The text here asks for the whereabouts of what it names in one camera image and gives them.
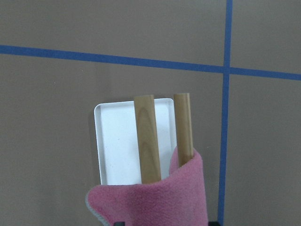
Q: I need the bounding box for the pink fleece cloth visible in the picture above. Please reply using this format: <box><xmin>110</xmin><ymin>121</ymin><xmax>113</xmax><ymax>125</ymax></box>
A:
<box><xmin>85</xmin><ymin>150</ymin><xmax>209</xmax><ymax>226</ymax></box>

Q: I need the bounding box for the left wooden rack bar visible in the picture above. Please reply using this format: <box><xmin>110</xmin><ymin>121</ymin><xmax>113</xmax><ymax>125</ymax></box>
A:
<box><xmin>134</xmin><ymin>95</ymin><xmax>161</xmax><ymax>184</ymax></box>

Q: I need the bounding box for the white rack tray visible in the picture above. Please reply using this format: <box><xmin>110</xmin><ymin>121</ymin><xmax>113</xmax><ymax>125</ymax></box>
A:
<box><xmin>94</xmin><ymin>98</ymin><xmax>176</xmax><ymax>185</ymax></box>

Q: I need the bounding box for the wooden rack bar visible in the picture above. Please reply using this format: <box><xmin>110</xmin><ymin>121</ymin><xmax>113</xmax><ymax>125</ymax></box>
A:
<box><xmin>134</xmin><ymin>95</ymin><xmax>161</xmax><ymax>184</ymax></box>
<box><xmin>174</xmin><ymin>93</ymin><xmax>194</xmax><ymax>167</ymax></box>

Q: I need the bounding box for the right wooden rack bar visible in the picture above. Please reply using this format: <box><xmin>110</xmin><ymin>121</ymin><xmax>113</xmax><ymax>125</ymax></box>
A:
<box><xmin>174</xmin><ymin>93</ymin><xmax>194</xmax><ymax>167</ymax></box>

